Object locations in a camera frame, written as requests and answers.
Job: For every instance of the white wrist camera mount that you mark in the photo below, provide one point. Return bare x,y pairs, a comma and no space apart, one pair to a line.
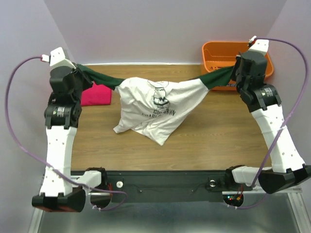
258,45
58,58

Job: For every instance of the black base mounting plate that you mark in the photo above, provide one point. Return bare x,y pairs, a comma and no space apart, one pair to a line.
172,186

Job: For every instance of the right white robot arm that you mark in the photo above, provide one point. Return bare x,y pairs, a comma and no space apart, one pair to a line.
287,168

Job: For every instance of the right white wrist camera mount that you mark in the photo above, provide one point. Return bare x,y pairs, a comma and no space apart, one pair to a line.
258,45

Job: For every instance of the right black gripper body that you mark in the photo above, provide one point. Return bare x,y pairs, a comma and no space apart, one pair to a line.
236,75

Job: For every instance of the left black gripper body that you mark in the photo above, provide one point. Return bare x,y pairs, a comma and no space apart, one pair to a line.
82,81

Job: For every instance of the orange plastic basket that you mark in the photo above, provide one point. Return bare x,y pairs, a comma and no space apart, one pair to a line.
218,54

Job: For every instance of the aluminium table frame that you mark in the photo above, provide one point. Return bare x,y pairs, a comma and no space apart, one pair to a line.
282,212

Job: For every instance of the folded pink t-shirt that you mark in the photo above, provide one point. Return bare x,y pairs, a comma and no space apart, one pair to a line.
96,95

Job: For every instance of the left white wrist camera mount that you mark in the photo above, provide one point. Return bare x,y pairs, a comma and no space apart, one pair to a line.
58,58

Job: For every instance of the white green-sleeved t-shirt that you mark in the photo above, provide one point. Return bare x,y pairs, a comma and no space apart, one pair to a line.
156,109

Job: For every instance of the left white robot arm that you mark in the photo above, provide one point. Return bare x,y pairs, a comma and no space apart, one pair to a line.
61,120

